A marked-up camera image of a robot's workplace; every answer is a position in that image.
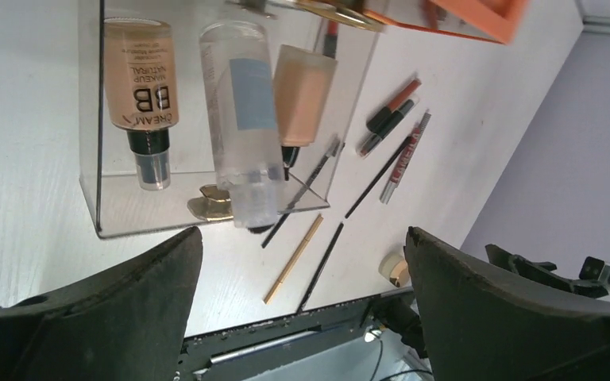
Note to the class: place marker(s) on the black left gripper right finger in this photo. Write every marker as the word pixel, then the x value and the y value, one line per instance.
pixel 481 322

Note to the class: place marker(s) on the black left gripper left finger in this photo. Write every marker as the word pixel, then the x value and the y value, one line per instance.
pixel 124 323

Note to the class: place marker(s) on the gold lid cream jar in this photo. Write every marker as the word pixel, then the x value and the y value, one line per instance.
pixel 394 268

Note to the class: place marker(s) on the orange yellow blue drawer box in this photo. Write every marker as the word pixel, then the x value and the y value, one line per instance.
pixel 195 112

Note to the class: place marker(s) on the beige foundation tube black cap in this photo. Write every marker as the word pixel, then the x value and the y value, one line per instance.
pixel 141 92

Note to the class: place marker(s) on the clear plastic tube blue label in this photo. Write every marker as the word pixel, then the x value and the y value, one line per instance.
pixel 237 77

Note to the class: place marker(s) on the square foundation bottle black cap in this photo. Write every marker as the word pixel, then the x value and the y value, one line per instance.
pixel 301 84

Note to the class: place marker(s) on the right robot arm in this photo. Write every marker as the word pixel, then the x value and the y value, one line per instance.
pixel 593 280

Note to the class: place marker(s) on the dark green makeup pen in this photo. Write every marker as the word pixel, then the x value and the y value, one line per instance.
pixel 371 140

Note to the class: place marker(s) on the black powder brush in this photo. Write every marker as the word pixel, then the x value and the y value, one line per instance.
pixel 260 230

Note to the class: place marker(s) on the long thin black brush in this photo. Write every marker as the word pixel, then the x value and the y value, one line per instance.
pixel 319 270

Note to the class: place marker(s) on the red lipstick silver end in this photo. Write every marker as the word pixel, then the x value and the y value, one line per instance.
pixel 401 165

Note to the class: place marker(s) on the thin black eyeliner brush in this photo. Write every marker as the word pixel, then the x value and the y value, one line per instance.
pixel 393 158

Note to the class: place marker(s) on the black eyebrow comb brush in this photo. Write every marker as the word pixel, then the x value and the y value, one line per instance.
pixel 330 152

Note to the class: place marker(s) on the orange lip gloss black cap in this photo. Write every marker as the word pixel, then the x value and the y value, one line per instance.
pixel 382 114

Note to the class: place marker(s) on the red lip gloss black cap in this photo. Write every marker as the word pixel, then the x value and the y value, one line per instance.
pixel 330 39

